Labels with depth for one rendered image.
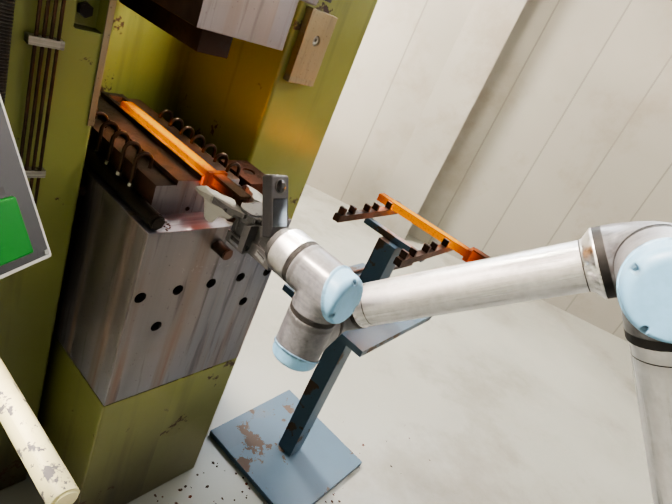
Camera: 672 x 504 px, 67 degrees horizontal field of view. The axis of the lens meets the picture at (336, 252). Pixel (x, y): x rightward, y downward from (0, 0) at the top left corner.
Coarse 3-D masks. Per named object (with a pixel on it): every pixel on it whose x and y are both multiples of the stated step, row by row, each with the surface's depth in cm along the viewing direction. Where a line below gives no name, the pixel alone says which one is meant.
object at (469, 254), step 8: (384, 200) 154; (392, 200) 153; (392, 208) 153; (400, 208) 151; (408, 216) 150; (416, 216) 149; (416, 224) 149; (424, 224) 147; (432, 224) 149; (432, 232) 146; (440, 232) 145; (440, 240) 145; (456, 240) 144; (456, 248) 143; (464, 248) 141; (472, 248) 142; (464, 256) 141; (472, 256) 141; (480, 256) 140; (488, 256) 140
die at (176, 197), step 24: (120, 96) 123; (96, 120) 110; (120, 120) 112; (120, 144) 104; (144, 144) 106; (192, 144) 116; (144, 168) 98; (168, 168) 100; (192, 168) 102; (216, 168) 109; (144, 192) 97; (168, 192) 97; (192, 192) 102
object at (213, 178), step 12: (132, 108) 116; (144, 120) 113; (156, 132) 111; (168, 132) 112; (168, 144) 109; (180, 144) 109; (192, 156) 106; (204, 168) 102; (204, 180) 101; (216, 180) 102; (228, 180) 101; (228, 192) 100; (240, 192) 98; (240, 204) 98
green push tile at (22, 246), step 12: (0, 204) 61; (12, 204) 62; (0, 216) 61; (12, 216) 62; (0, 228) 61; (12, 228) 62; (24, 228) 64; (0, 240) 61; (12, 240) 62; (24, 240) 64; (0, 252) 61; (12, 252) 62; (24, 252) 64; (0, 264) 61
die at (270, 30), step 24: (168, 0) 85; (192, 0) 82; (216, 0) 82; (240, 0) 85; (264, 0) 88; (288, 0) 92; (192, 24) 82; (216, 24) 84; (240, 24) 87; (264, 24) 91; (288, 24) 95
